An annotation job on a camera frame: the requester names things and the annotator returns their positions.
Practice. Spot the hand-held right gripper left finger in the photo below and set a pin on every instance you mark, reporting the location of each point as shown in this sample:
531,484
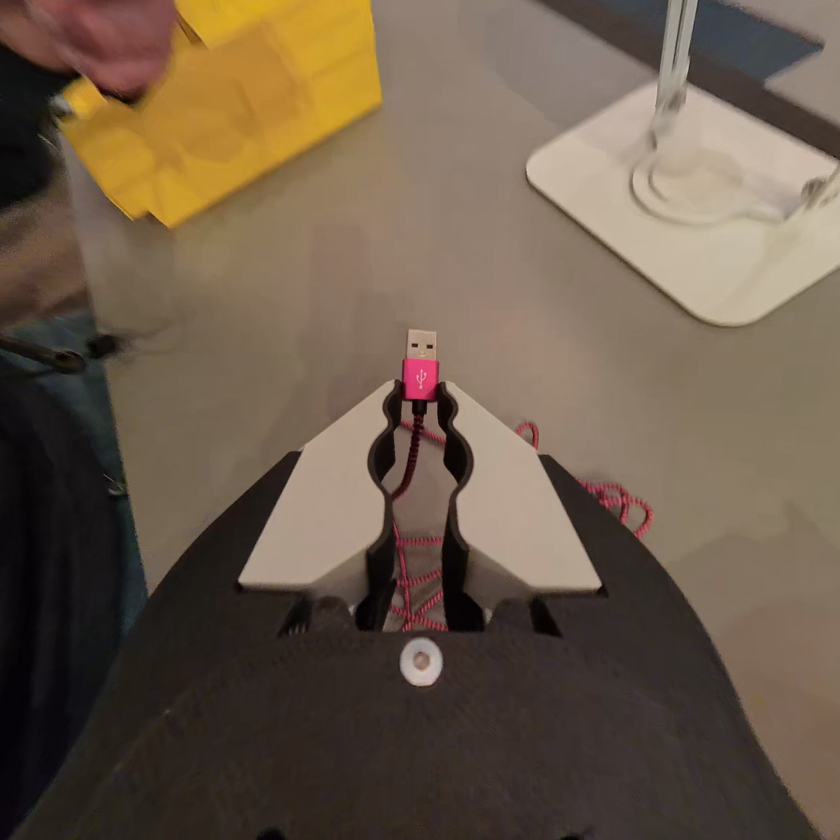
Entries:
315,518

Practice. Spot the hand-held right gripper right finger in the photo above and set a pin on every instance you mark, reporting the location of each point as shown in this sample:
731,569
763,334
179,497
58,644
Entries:
518,525

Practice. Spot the yellow plastic bin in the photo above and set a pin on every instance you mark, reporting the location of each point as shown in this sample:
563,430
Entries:
262,98

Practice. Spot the person's left forearm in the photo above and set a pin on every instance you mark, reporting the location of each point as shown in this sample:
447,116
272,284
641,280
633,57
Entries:
23,131

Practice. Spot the person's left hand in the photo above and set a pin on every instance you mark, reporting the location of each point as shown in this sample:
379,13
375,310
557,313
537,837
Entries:
98,39

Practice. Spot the person's blue jeans leg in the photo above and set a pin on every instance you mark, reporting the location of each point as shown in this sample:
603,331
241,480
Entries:
108,420

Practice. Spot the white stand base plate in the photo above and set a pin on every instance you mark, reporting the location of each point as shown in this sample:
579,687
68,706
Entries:
722,262

